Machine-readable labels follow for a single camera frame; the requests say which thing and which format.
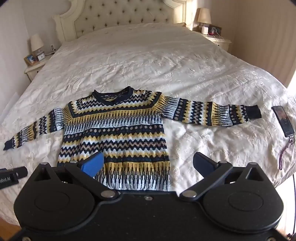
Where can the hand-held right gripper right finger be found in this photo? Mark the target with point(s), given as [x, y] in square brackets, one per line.
[203, 165]

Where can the dark picture frame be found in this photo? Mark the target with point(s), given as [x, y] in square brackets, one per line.
[215, 30]

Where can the white bedspread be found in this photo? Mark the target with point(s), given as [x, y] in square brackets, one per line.
[143, 60]

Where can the smartphone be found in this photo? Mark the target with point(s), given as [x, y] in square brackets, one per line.
[283, 120]

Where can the cream tufted headboard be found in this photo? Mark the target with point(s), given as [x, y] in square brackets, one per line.
[120, 16]

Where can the small white alarm clock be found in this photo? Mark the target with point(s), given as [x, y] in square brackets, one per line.
[41, 56]

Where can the wooden picture frame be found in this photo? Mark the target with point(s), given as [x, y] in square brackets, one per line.
[30, 59]

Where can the small white jar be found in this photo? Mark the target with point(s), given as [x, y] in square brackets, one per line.
[204, 30]

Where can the table lamp with cream shade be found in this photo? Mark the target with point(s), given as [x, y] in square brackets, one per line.
[37, 44]
[204, 16]

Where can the white wall outlet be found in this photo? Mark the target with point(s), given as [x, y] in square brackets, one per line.
[53, 48]

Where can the navy yellow white patterned sweater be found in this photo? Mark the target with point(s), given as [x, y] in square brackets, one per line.
[120, 136]

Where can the cream nightstand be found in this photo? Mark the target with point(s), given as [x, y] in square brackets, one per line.
[220, 42]
[34, 69]

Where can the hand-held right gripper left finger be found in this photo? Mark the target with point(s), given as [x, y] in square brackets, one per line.
[93, 166]

